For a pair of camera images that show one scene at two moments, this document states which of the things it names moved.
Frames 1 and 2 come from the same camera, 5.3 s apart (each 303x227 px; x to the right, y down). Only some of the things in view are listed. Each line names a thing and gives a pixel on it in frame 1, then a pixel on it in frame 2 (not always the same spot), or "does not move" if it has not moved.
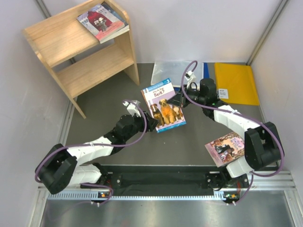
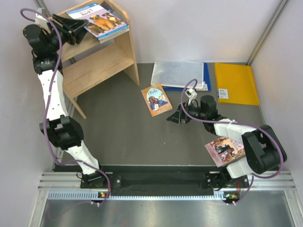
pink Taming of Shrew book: x=227 y=148 does not move
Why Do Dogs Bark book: x=170 y=116 to x=101 y=22
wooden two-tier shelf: x=80 y=62 does not move
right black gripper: x=177 y=100 to x=176 y=117
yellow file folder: x=235 y=84 does not move
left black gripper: x=153 y=123 to x=75 y=29
